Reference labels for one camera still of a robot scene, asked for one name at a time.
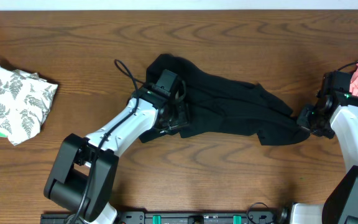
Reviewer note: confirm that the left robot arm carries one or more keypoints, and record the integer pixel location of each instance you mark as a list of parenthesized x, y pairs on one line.
[(84, 170)]

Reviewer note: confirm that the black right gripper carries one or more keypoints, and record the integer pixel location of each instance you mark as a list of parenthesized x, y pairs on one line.
[(302, 121)]

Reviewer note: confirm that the white fern-print fabric bag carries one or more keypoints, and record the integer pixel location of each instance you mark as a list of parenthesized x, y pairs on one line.
[(25, 102)]

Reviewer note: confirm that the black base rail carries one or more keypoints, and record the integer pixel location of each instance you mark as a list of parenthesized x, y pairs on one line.
[(258, 215)]

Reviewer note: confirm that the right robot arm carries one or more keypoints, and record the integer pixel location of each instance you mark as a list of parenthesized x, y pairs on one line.
[(334, 114)]

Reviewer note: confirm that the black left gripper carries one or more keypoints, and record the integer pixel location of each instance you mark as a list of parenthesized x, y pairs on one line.
[(183, 119)]

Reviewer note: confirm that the black t-shirt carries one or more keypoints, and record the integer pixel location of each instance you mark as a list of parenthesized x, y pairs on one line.
[(220, 105)]

